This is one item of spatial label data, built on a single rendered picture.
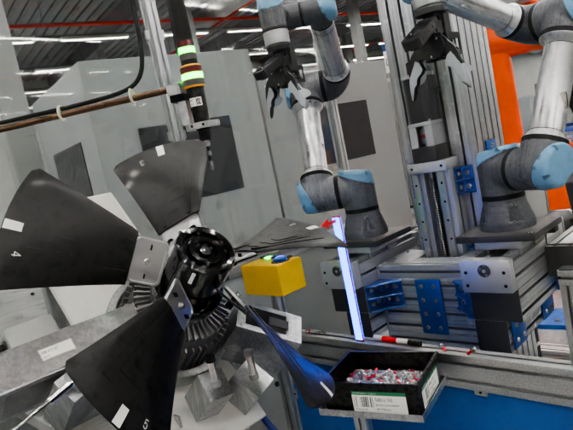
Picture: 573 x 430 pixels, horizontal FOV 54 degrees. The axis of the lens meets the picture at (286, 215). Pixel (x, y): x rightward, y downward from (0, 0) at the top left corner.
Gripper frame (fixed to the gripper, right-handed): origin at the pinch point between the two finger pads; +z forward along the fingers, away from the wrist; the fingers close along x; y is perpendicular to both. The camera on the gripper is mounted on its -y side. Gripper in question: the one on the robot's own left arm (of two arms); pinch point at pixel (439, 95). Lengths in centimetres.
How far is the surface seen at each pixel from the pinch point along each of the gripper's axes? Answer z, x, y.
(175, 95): -10, 27, -54
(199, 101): -8, 23, -51
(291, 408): 81, 57, -16
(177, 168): 4, 38, -50
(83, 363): 30, 13, -90
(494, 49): -42, 136, 343
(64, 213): 8, 34, -79
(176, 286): 25, 21, -67
